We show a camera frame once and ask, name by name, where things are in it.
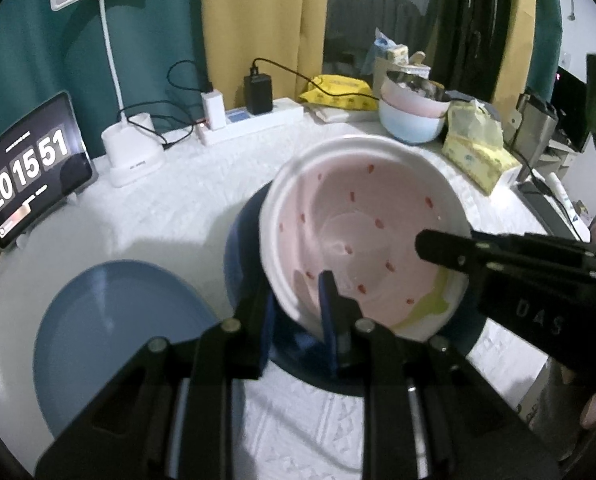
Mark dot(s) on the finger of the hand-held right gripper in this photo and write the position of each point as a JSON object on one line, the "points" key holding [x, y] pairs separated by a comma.
{"points": [[448, 250]]}

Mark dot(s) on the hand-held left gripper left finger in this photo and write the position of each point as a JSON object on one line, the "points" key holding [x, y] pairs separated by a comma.
{"points": [[268, 325]]}

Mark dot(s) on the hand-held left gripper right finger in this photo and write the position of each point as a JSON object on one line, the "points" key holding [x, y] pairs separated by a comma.
{"points": [[328, 310]]}

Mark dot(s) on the cream bowl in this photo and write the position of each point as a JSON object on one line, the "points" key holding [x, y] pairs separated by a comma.
{"points": [[430, 305]]}

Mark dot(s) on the dark blue bowl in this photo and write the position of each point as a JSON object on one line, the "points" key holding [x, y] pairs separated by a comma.
{"points": [[243, 260]]}

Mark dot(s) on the pink dotted white bowl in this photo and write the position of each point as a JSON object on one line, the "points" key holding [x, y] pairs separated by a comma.
{"points": [[358, 220]]}

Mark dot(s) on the large blue plate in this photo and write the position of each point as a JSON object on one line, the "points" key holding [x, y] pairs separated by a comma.
{"points": [[123, 340]]}

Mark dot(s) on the yellow tissue pack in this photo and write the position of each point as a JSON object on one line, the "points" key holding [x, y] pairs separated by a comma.
{"points": [[478, 155]]}

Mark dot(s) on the black flat device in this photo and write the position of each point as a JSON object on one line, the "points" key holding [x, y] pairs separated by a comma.
{"points": [[543, 207]]}

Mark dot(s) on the white tube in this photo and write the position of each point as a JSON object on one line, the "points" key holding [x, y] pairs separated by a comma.
{"points": [[568, 202]]}

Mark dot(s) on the black monitor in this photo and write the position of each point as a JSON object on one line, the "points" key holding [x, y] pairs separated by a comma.
{"points": [[573, 105]]}

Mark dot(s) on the white container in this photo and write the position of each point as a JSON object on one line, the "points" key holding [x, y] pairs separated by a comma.
{"points": [[385, 67]]}

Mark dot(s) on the yellow packet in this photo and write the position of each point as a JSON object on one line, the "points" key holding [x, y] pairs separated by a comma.
{"points": [[338, 91]]}

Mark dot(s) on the yellow curtain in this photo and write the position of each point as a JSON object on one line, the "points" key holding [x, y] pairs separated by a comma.
{"points": [[510, 60], [263, 20]]}

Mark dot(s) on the white power strip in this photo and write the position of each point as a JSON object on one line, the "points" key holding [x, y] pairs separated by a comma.
{"points": [[258, 120]]}

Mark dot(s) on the blue white packet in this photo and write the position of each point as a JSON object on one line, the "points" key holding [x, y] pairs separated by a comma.
{"points": [[380, 45]]}

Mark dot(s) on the white desk lamp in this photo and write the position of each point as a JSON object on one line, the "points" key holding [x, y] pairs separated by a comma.
{"points": [[128, 155]]}

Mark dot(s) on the white charger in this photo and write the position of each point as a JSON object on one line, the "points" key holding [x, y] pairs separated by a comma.
{"points": [[214, 109]]}

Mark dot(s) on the black charger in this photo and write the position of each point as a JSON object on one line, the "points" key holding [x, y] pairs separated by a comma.
{"points": [[258, 94]]}

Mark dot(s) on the teal curtain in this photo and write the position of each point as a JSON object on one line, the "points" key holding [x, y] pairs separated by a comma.
{"points": [[545, 35], [38, 60]]}

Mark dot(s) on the dark glass sliding door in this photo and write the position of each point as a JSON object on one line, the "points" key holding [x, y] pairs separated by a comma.
{"points": [[358, 10]]}

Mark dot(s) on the tablet with clock display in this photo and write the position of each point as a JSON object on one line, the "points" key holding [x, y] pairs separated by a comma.
{"points": [[28, 170]]}

